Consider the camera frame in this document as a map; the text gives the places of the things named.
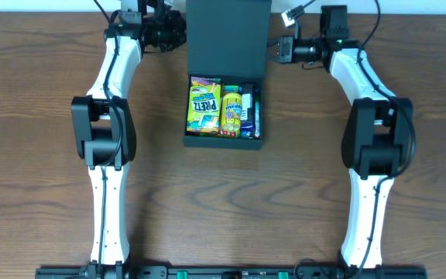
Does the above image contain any dark green gift box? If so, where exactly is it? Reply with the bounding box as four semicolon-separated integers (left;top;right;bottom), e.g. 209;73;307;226
184;0;272;150

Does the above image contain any purple white candy bar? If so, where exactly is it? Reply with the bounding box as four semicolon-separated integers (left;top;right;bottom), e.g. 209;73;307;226
241;83;255;138

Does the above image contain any green Pretz snack box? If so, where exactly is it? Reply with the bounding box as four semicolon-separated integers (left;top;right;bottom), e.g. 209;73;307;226
186;76;221;134

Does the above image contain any yellow Mentos candy bottle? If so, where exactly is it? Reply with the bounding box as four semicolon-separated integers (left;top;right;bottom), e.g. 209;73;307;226
221;93;242;134

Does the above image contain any Haribo sour worms bag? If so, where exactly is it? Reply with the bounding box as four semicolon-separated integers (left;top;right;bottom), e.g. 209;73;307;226
219;85;240;137

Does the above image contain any blue cookie wrapper pack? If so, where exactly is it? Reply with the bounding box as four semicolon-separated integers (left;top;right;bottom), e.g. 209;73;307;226
253;88;261;102

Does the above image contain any green black candy bar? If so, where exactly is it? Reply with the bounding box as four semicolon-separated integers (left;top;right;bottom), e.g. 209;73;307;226
253;97;260;139

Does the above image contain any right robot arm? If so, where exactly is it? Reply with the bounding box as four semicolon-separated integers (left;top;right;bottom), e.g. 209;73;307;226
268;36;415;278

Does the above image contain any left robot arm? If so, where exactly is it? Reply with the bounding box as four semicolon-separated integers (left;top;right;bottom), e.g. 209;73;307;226
70;10;187;278

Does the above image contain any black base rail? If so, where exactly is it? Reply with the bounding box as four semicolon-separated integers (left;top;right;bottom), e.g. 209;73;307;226
35;264;427;279

